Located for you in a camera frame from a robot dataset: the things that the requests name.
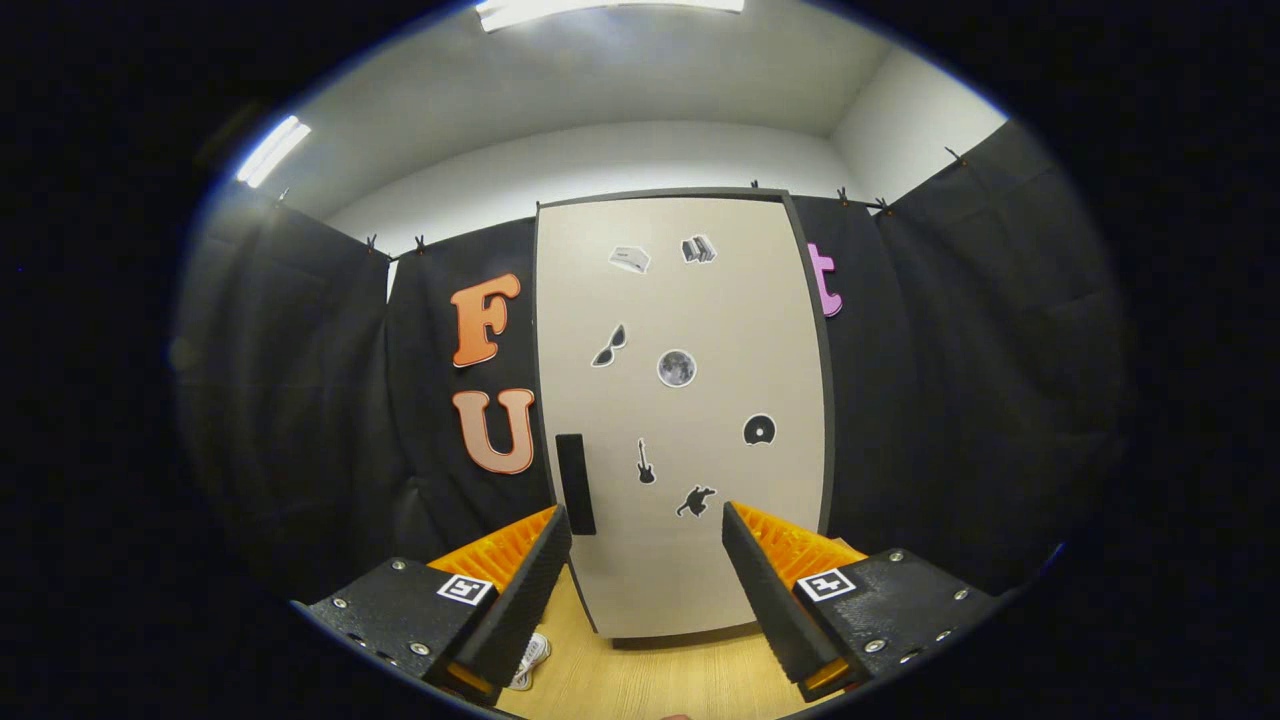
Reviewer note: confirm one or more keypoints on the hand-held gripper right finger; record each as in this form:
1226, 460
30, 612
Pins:
770, 600

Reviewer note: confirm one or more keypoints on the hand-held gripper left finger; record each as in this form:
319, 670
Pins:
525, 600

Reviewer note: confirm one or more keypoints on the white canvas shoe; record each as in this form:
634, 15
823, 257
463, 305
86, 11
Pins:
532, 655

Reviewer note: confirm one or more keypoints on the dark grey shoe cabinet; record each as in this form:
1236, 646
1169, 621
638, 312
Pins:
690, 637

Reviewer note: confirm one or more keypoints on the beige shoe cabinet door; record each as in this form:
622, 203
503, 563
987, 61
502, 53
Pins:
700, 300

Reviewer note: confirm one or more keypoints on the black backdrop cloth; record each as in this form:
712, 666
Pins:
300, 400

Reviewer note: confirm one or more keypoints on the row of black cloth clips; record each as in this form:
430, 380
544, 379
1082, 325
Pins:
420, 245

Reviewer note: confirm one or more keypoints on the narrow ceiling light panel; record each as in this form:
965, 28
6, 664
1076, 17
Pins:
273, 150

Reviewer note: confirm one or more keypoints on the wide ceiling light panel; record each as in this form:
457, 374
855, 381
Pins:
610, 10

